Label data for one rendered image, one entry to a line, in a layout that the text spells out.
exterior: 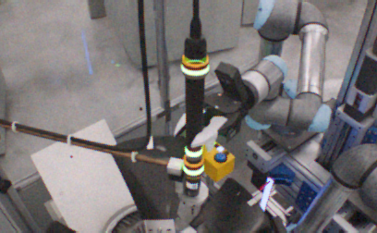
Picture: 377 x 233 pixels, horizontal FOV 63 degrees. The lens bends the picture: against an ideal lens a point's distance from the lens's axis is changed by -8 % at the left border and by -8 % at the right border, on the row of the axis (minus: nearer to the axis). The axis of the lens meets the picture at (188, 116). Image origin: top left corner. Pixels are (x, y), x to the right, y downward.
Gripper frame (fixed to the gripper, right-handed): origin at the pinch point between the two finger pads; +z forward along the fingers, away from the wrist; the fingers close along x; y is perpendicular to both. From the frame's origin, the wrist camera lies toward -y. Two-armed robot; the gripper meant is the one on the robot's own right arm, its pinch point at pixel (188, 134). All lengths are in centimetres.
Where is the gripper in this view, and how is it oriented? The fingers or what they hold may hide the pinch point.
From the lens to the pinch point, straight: 62.1
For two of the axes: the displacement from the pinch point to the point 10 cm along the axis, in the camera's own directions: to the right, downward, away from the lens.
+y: 0.0, 7.5, 6.6
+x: -7.6, -4.3, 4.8
